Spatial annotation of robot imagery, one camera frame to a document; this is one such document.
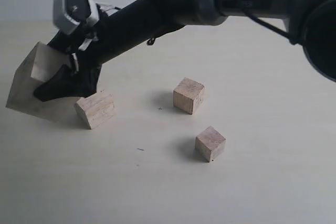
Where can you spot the smallest wooden cube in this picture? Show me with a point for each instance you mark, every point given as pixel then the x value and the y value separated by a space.
pixel 210 143

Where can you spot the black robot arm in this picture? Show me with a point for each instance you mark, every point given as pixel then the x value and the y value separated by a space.
pixel 309 23

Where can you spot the second largest wooden cube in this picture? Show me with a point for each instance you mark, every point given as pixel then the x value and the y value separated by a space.
pixel 95 109

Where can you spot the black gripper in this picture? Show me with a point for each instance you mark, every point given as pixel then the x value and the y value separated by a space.
pixel 86 48

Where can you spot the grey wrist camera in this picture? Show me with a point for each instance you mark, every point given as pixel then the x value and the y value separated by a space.
pixel 69 14

